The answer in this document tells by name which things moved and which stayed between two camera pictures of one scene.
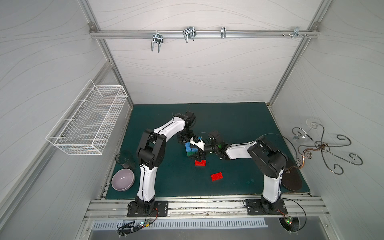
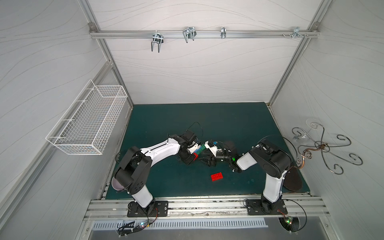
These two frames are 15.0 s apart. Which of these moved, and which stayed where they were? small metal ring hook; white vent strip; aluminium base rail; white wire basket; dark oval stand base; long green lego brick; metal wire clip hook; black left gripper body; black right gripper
Moved: long green lego brick; black right gripper; black left gripper body
Stayed: white wire basket; small metal ring hook; dark oval stand base; white vent strip; aluminium base rail; metal wire clip hook
